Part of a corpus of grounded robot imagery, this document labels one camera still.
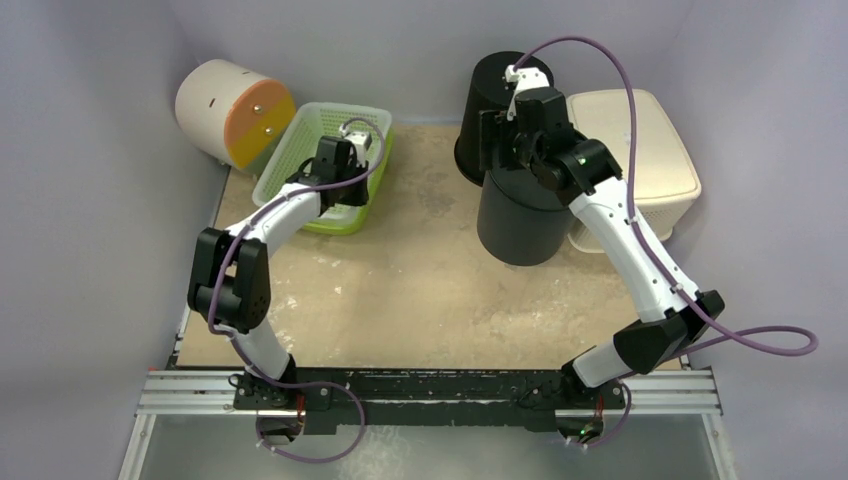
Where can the aluminium frame rail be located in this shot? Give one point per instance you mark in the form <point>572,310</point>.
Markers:
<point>204,392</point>

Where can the dark blue bin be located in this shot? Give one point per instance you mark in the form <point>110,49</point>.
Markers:
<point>519,222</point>

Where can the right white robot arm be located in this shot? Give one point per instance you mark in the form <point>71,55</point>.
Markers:
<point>594,156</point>

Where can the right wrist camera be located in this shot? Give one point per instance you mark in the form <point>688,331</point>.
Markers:
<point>520,80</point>

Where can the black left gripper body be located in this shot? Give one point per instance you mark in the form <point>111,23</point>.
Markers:
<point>353,193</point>

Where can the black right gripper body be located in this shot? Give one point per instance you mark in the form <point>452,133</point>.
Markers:
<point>505,121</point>

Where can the white drum with coloured drawers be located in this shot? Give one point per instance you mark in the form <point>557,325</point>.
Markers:
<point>234,114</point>

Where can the green and white tray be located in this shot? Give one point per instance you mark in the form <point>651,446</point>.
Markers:
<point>342,220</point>

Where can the white perforated basket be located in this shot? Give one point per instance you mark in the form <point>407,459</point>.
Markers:
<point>299,142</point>

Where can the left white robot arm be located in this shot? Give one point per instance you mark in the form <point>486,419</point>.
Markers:
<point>230,283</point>

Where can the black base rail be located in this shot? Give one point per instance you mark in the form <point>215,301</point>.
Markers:
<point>327,398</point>

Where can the cream perforated plastic basket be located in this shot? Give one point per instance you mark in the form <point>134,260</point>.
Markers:
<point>667,183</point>

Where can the large black plastic bin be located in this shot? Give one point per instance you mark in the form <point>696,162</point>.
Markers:
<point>487,91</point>

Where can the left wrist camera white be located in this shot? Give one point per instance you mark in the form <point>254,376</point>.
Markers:
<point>361,140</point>

